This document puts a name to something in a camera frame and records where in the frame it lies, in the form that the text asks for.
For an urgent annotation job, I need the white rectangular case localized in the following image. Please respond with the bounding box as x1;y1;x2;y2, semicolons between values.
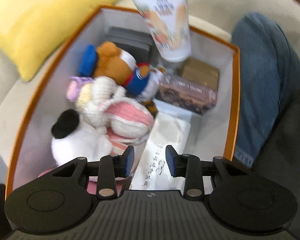
130;112;191;190

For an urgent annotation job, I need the white printed cream tube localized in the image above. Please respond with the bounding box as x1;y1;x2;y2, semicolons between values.
132;0;191;62

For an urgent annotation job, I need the grey box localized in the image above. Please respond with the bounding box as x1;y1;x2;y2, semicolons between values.
105;27;155;63

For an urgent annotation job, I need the illustrated card box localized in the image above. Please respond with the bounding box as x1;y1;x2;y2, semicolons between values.
155;74;218;115

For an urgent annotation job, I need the red panda plush toy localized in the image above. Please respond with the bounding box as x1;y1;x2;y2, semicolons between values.
79;41;166;116

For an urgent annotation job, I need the small brown cardboard box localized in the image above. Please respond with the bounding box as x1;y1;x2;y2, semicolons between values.
181;57;220;91

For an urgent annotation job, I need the pink item in box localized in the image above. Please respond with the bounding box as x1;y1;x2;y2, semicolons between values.
37;168;131;197

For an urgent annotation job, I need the white knitted bunny plush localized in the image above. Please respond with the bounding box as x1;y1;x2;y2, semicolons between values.
66;76;154;160

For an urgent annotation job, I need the white black plush toy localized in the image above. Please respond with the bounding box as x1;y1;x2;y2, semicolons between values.
51;109;113;166

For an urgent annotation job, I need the orange storage box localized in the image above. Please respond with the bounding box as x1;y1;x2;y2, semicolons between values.
6;7;240;193

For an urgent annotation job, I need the yellow cushion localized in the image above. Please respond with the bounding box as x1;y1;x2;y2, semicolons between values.
0;0;118;82

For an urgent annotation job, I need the blue jeans leg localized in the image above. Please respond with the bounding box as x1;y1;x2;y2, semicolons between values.
231;12;300;167

